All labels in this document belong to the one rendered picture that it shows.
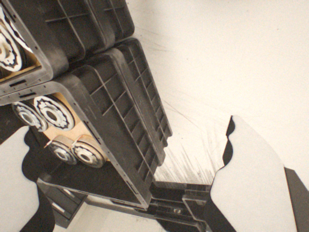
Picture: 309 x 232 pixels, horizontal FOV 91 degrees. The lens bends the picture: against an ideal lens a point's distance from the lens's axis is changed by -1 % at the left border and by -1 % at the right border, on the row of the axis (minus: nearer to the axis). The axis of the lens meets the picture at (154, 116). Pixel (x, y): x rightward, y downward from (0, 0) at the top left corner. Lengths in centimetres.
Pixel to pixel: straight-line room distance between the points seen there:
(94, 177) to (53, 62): 36
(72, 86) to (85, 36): 9
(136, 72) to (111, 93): 10
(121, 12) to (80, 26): 12
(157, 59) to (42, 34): 24
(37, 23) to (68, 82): 6
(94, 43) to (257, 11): 27
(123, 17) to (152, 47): 8
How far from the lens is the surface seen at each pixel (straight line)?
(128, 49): 34
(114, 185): 44
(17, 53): 38
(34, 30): 21
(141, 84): 35
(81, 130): 46
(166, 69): 39
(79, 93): 21
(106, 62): 28
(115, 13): 33
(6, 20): 36
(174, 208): 157
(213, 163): 58
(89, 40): 27
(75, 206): 210
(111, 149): 25
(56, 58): 21
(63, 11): 25
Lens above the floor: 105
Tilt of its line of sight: 47 degrees down
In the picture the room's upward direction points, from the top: 152 degrees counter-clockwise
